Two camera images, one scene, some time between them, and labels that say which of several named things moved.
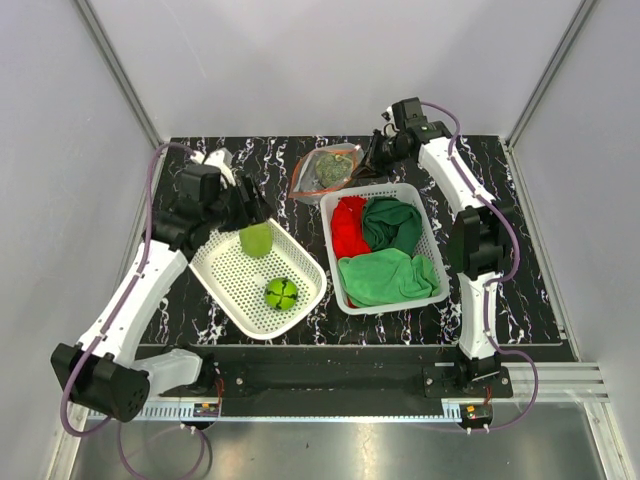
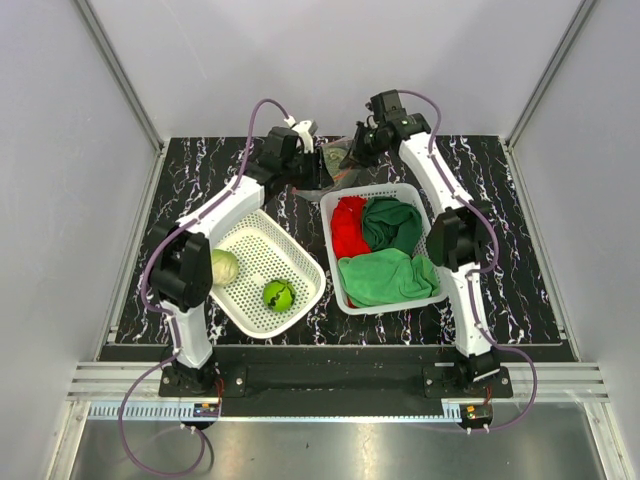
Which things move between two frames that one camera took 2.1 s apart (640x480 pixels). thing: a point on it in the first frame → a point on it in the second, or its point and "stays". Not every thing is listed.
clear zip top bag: x=325 y=170 stays
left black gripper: x=253 y=211 → x=315 y=179
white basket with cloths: x=381 y=249 stays
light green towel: x=385 y=276 stays
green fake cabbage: x=257 y=239 → x=225 y=266
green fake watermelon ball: x=281 y=293 stays
